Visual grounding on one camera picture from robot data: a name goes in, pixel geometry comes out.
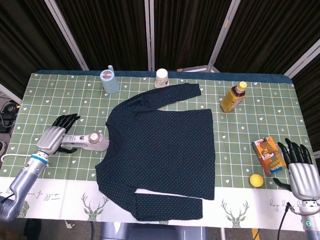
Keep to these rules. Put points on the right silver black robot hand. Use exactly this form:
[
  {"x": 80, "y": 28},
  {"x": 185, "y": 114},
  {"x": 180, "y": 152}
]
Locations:
[{"x": 303, "y": 180}]

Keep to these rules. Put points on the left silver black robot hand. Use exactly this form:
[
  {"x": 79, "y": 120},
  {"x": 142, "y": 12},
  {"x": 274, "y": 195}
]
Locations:
[{"x": 51, "y": 138}]

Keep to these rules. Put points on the silver handheld steamer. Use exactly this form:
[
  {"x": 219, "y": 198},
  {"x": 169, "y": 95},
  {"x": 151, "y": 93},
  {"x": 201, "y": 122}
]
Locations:
[{"x": 95, "y": 142}]

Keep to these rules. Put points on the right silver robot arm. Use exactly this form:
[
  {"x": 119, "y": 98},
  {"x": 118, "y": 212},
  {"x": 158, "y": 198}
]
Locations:
[{"x": 312, "y": 222}]

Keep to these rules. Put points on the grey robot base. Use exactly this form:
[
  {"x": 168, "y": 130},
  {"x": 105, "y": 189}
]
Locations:
[{"x": 155, "y": 232}]

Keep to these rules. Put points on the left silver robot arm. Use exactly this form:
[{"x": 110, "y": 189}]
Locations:
[{"x": 22, "y": 180}]

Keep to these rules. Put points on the dark blue dotted shirt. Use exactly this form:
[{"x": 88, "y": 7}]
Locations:
[{"x": 170, "y": 145}]

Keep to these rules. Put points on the orange snack box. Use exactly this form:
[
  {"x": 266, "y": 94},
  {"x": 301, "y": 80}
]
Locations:
[{"x": 268, "y": 155}]

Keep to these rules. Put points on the green checked tablecloth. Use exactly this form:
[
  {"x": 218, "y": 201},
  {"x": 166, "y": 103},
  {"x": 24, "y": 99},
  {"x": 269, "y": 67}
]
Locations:
[{"x": 75, "y": 100}]

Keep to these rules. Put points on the yellow ball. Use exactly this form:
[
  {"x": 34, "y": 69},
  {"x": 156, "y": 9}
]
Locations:
[{"x": 256, "y": 180}]

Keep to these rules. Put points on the black round device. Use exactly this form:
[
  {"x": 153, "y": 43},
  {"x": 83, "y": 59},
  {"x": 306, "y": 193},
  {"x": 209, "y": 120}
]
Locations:
[{"x": 10, "y": 108}]

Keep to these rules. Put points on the yellow tea bottle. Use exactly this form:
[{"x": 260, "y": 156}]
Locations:
[{"x": 232, "y": 100}]

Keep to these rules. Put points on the white leaf print paper cup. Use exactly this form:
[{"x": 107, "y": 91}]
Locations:
[{"x": 161, "y": 78}]

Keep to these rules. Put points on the white metal rack frame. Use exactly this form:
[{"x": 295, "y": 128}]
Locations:
[{"x": 11, "y": 93}]

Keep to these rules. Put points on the dark screen panel white frame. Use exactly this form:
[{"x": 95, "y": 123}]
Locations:
[
  {"x": 107, "y": 32},
  {"x": 265, "y": 37},
  {"x": 185, "y": 32},
  {"x": 25, "y": 37},
  {"x": 310, "y": 100}
]

